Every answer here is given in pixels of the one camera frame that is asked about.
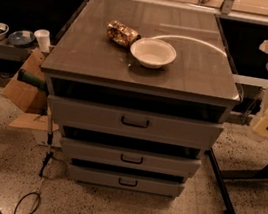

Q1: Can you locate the grey bottom drawer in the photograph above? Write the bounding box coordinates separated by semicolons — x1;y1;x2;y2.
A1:
68;165;184;197

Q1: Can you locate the grey drawer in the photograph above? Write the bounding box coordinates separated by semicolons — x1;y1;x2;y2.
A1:
68;165;184;197
60;137;201;178
48;95;223;150

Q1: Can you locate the grey drawer cabinet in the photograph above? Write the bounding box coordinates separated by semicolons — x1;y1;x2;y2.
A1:
23;0;256;208

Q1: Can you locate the grey middle drawer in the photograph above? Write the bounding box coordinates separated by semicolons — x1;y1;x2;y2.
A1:
60;137;201;178

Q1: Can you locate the grey top drawer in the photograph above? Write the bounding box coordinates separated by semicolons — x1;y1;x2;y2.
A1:
48;95;223;150

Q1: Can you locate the glass jar with snacks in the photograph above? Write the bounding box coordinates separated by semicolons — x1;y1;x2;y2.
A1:
106;20;141;48

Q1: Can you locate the cardboard box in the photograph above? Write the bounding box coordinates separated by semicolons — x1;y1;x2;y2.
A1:
3;48;48;132

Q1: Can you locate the white paper cup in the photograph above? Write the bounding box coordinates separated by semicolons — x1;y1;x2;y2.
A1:
34;29;51;53

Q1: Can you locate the blue bowl on shelf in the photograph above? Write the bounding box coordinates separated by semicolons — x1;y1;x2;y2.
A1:
7;30;36;48

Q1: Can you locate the black table leg frame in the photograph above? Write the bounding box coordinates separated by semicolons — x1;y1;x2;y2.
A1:
206;149;268;214

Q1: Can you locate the green handled tool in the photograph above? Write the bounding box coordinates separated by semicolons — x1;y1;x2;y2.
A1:
17;69;48;93

